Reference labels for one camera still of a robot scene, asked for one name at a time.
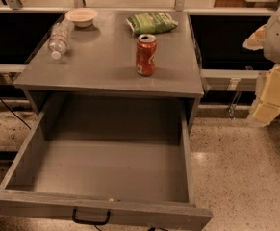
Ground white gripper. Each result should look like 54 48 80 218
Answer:
242 6 280 127

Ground red coke can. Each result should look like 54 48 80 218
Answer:
136 34 157 76

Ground open grey top drawer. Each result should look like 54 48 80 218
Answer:
0 93 212 231

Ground green chip bag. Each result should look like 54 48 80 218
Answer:
126 12 178 35

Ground grey cabinet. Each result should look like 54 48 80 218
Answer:
14 10 203 127

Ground white paper bowl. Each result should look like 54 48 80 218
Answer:
65 8 98 28

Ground clear plastic water bottle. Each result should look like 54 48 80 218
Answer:
48 20 72 60

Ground metal rail frame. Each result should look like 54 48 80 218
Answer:
0 0 280 93

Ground black drawer handle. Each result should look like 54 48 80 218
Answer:
71 208 111 226

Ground black cable on floor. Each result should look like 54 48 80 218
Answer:
0 86 32 130

